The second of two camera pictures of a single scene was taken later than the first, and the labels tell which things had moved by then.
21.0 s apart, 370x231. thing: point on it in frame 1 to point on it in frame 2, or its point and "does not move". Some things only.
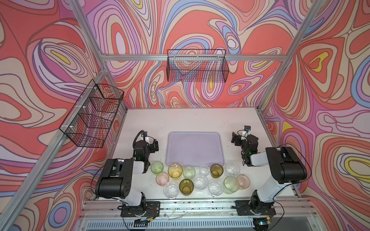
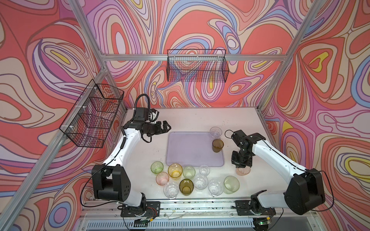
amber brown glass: [216, 170] to [217, 145]
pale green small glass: [189, 172] does not move
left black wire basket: [90, 124] does not move
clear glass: [171, 190] does not move
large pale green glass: [231, 185] does not move
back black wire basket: [199, 65] does not move
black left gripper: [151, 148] to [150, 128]
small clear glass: [204, 170] does not move
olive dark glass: [186, 186] does not move
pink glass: [244, 181] to [243, 171]
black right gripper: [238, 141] to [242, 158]
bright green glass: [157, 167] does not move
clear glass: [232, 168] to [215, 133]
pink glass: [162, 178] does not move
